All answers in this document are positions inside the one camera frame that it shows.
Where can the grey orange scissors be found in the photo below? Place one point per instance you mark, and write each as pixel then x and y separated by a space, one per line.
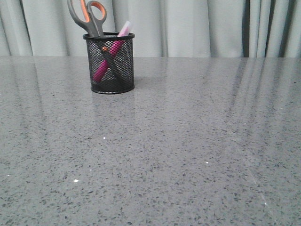
pixel 95 15

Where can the grey pleated curtain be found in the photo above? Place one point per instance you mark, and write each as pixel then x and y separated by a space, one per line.
pixel 162 28

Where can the pink highlighter pen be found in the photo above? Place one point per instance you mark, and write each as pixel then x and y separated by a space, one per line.
pixel 111 53

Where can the black mesh pen cup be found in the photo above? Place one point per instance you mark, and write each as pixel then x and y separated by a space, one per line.
pixel 113 82

